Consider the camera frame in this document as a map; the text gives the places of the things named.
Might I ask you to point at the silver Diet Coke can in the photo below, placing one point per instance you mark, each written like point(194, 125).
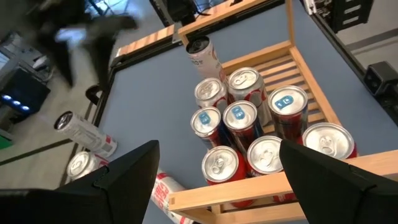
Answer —
point(81, 163)
point(245, 81)
point(210, 90)

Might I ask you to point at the blue table mat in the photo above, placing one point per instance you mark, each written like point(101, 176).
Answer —
point(149, 93)

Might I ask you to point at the black camera box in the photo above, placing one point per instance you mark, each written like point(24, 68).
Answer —
point(381, 77)

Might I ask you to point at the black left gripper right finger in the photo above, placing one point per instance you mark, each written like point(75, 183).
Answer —
point(342, 199)

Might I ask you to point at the red can sideways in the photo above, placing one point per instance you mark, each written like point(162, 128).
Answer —
point(164, 193)

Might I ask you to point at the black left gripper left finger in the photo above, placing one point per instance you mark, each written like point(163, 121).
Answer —
point(93, 199)

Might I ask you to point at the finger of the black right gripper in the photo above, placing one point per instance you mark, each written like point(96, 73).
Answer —
point(104, 65)
point(65, 62)

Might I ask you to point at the blue silver Red Bull can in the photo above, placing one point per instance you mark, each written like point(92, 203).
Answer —
point(287, 102)
point(205, 121)
point(239, 115)

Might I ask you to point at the black box with blue lights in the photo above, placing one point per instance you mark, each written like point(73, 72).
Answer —
point(21, 90)

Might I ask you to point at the wooden slatted shelf tray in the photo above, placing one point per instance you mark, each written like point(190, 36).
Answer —
point(236, 189)

